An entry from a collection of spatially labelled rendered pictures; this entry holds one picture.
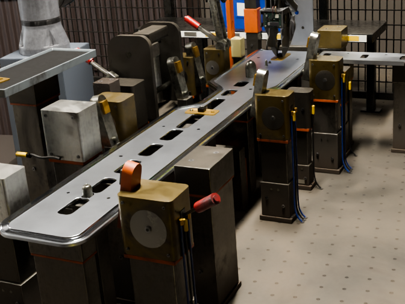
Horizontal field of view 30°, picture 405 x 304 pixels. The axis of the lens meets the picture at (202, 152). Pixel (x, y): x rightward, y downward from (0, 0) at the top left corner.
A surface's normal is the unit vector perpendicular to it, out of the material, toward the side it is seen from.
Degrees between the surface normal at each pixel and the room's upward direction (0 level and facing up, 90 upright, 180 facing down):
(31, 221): 0
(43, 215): 0
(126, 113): 90
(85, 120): 90
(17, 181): 90
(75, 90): 90
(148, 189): 0
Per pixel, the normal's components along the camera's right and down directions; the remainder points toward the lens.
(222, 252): 0.90, 0.09
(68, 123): -0.42, 0.35
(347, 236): -0.07, -0.93
